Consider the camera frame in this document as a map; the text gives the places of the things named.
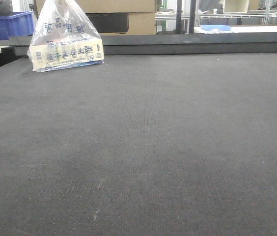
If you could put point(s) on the cream plastic bin background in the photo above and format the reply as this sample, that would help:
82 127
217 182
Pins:
235 6

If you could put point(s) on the brown cardboard box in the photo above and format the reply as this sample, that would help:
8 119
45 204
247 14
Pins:
96 17

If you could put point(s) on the white far table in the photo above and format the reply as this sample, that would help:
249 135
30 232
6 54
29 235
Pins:
241 29

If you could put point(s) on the cream box inside bag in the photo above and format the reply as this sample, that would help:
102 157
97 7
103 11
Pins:
67 54

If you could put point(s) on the clear printed plastic bag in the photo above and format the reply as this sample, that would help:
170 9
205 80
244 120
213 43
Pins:
59 37

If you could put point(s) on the blue tray on far table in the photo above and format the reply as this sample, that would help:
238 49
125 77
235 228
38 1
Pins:
216 28

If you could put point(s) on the blue plastic crate background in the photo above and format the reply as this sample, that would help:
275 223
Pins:
17 24

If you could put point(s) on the dark grey raised ledge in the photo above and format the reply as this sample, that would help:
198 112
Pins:
186 44

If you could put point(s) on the black vertical post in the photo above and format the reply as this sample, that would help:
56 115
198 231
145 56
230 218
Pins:
178 25

